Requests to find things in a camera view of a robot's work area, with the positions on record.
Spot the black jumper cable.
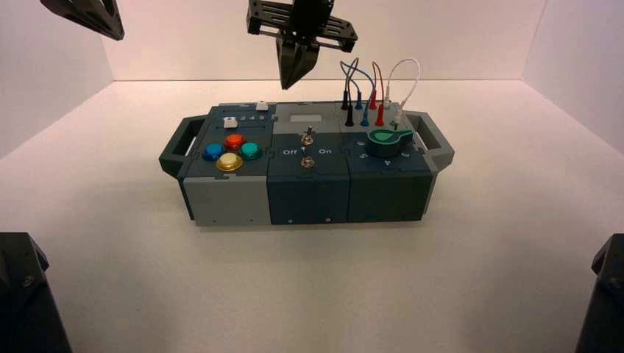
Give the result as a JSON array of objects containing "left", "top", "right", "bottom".
[{"left": 340, "top": 57, "right": 361, "bottom": 128}]

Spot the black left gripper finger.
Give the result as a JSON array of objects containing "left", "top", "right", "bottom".
[
  {"left": 38, "top": 0, "right": 125, "bottom": 41},
  {"left": 99, "top": 0, "right": 126, "bottom": 40}
]

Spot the green rotary knob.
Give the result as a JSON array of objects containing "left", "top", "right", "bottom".
[{"left": 366, "top": 128, "right": 414, "bottom": 158}]

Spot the blue round push button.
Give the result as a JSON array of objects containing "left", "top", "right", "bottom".
[{"left": 202, "top": 143, "right": 225, "bottom": 163}]

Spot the yellow round push button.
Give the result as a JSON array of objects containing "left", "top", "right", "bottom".
[{"left": 216, "top": 152, "right": 244, "bottom": 173}]

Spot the dark blue grey control box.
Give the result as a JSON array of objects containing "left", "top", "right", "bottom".
[{"left": 158, "top": 101, "right": 455, "bottom": 227}]

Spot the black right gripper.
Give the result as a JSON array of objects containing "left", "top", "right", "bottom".
[{"left": 246, "top": 0, "right": 358, "bottom": 91}]

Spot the blue jumper cable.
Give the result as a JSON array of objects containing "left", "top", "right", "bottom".
[{"left": 339, "top": 60, "right": 377, "bottom": 128}]

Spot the red jumper cable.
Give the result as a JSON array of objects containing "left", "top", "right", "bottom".
[{"left": 368, "top": 60, "right": 386, "bottom": 127}]

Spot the white jumper cable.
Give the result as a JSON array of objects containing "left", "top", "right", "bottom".
[{"left": 382, "top": 58, "right": 421, "bottom": 125}]

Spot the green round push button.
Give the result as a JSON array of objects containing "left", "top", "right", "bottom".
[{"left": 239, "top": 142, "right": 263, "bottom": 161}]

